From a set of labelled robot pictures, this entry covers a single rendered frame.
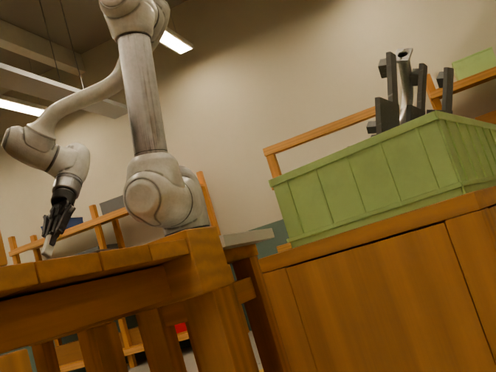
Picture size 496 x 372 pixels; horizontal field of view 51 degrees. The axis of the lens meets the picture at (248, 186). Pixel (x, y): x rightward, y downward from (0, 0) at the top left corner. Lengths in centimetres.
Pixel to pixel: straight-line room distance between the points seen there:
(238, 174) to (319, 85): 156
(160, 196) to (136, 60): 43
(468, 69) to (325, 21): 195
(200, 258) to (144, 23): 79
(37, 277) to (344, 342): 66
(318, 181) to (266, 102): 580
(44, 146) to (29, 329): 99
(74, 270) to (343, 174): 59
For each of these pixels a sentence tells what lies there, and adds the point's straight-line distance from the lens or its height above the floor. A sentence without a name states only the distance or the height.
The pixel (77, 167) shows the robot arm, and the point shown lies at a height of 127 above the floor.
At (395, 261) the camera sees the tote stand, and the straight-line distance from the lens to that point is 111.
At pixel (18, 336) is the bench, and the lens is 92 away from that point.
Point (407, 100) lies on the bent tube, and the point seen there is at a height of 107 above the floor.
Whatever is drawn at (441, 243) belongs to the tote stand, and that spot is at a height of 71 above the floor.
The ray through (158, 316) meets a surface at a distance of 166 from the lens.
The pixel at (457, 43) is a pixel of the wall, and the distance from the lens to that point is 676.
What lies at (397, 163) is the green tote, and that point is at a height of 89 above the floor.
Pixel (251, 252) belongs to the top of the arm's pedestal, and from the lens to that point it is 176.
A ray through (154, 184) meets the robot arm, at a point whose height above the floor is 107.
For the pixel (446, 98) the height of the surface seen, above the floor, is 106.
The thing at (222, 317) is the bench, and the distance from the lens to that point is 123.
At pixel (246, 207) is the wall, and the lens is 690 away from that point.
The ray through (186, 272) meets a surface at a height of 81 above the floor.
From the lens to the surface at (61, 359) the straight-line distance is 797.
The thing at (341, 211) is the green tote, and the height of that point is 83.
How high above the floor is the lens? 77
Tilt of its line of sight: 9 degrees up
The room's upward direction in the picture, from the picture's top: 17 degrees counter-clockwise
